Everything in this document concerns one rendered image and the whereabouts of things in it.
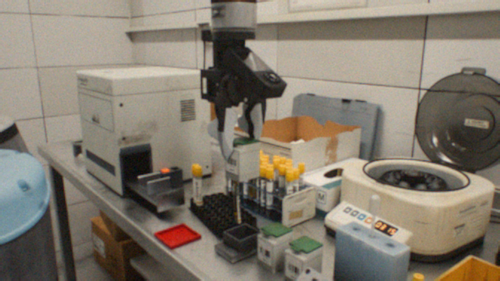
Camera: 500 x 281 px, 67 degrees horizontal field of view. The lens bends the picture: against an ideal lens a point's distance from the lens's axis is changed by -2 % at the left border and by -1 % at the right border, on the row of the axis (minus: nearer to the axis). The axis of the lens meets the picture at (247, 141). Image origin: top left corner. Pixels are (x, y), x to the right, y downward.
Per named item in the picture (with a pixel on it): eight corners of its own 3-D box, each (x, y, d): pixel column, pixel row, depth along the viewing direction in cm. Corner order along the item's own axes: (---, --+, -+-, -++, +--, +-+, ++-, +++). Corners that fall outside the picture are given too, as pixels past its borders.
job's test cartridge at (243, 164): (225, 176, 67) (224, 142, 66) (245, 171, 70) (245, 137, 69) (239, 182, 64) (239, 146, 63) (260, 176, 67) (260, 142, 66)
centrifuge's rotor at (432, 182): (355, 198, 80) (358, 166, 78) (402, 184, 88) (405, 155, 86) (420, 227, 67) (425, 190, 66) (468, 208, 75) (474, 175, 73)
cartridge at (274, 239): (257, 264, 66) (257, 229, 64) (276, 254, 69) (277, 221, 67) (272, 273, 63) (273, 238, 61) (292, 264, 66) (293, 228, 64)
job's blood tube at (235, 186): (234, 230, 77) (231, 184, 75) (239, 229, 78) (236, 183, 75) (236, 233, 76) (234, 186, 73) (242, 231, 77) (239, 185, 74)
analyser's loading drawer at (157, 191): (120, 186, 97) (118, 166, 96) (144, 180, 101) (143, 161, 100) (158, 212, 82) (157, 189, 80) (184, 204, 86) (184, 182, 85)
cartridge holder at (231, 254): (214, 251, 70) (213, 233, 69) (251, 236, 76) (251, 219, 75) (232, 264, 66) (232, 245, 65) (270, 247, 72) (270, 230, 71)
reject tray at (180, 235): (154, 236, 76) (153, 233, 75) (183, 226, 80) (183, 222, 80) (170, 250, 71) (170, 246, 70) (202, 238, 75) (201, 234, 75)
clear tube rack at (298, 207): (223, 200, 93) (222, 172, 91) (254, 190, 99) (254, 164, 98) (283, 230, 78) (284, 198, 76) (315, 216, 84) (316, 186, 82)
